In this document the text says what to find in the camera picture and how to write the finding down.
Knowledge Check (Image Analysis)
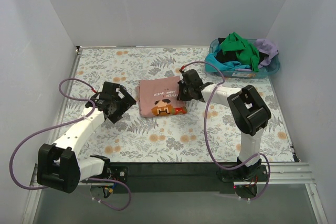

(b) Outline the pink printed t shirt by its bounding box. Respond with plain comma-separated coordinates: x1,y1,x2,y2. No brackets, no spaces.
135,76,187,118

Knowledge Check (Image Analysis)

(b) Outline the teal plastic basket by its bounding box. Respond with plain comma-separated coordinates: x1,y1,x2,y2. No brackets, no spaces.
205,39,280,79

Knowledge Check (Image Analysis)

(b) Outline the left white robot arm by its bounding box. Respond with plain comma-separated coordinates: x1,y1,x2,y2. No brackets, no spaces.
37,82,136,193

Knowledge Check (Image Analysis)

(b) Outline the floral patterned table mat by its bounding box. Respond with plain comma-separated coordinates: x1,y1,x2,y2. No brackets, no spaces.
62,47,294,162

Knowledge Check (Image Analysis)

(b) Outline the black t shirt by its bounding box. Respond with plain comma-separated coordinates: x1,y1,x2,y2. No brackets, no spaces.
215,50,239,63

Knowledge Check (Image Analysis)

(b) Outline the aluminium frame rail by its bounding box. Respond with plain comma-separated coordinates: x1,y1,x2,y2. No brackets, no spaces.
30,163,316,187

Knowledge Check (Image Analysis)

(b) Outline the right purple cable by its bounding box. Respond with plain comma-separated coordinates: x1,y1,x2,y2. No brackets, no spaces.
179,61,271,201

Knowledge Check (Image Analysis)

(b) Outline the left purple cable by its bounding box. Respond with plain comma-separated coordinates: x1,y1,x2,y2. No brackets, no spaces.
9,78,132,211

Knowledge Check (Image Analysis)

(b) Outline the teal t shirt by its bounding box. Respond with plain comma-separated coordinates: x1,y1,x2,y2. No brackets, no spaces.
205,53,242,72

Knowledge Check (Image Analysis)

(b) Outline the purple cable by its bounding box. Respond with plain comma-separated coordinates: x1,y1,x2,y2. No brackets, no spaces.
179,61,271,201
9,78,132,211

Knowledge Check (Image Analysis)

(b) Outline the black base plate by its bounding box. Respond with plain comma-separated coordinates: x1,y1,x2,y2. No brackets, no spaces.
81,161,269,194

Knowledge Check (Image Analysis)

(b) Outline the lavender t shirt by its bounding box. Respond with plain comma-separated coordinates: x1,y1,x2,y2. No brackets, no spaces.
254,39,278,69

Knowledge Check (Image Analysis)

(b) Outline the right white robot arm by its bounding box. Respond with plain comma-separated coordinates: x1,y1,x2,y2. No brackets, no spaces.
177,68,271,179

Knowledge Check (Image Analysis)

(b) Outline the green t shirt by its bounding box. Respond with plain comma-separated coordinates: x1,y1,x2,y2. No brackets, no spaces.
219,32,260,72

